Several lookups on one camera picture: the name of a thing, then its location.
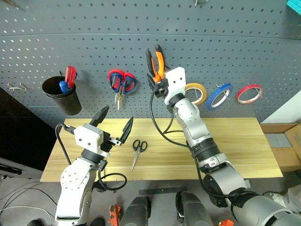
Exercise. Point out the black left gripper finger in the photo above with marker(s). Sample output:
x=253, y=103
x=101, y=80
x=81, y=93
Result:
x=100, y=116
x=127, y=130

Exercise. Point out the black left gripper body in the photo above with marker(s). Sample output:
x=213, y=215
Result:
x=107, y=141

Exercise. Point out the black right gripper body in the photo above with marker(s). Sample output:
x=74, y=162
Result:
x=160, y=90

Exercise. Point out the orange and black pliers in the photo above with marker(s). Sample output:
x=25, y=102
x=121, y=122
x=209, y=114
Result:
x=160, y=63

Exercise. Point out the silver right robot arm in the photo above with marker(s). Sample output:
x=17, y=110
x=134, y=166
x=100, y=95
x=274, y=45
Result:
x=195, y=127

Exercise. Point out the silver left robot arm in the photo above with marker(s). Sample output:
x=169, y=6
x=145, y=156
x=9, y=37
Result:
x=73, y=186

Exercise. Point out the yellow tape roll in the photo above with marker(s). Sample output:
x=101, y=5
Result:
x=204, y=93

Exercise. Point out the blue tape roll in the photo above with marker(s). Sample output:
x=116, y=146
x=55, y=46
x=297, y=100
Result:
x=212, y=100

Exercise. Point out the grey metal pegboard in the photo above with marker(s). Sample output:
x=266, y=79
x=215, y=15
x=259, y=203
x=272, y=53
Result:
x=117, y=30

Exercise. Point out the red tape roll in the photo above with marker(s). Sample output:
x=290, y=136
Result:
x=242, y=92

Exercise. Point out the short silver pegboard hook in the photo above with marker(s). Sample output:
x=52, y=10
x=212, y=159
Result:
x=197, y=2

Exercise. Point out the long silver pegboard hook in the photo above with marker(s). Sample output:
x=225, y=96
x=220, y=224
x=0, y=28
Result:
x=13, y=4

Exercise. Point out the black scissors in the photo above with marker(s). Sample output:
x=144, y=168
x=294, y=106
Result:
x=137, y=153

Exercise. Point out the red and blue scissors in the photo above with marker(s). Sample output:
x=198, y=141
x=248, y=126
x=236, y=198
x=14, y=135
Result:
x=122, y=88

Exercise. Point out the black cup holder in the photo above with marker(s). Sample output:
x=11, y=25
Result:
x=67, y=103

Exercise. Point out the black flat bar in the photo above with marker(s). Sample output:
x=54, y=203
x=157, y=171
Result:
x=162, y=190

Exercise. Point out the orange and black clamp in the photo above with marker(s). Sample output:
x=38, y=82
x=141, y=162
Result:
x=114, y=215

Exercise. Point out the dark rounded shape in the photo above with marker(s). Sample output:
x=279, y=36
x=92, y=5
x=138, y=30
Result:
x=135, y=212
x=194, y=209

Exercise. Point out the small orange part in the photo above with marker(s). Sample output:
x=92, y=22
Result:
x=226, y=222

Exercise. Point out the brown cardboard box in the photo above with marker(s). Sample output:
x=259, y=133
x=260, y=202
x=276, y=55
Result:
x=282, y=157

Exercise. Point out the teal foam block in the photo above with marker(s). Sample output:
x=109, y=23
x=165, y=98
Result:
x=295, y=5

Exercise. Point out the grey and white shoe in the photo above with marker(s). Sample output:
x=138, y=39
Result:
x=276, y=199

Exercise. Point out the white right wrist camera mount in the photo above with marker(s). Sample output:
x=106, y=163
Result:
x=176, y=82

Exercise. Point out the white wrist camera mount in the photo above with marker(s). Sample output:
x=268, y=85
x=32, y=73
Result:
x=88, y=136
x=176, y=82

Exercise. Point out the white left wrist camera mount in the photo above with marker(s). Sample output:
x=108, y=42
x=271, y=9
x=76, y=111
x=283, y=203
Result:
x=88, y=136

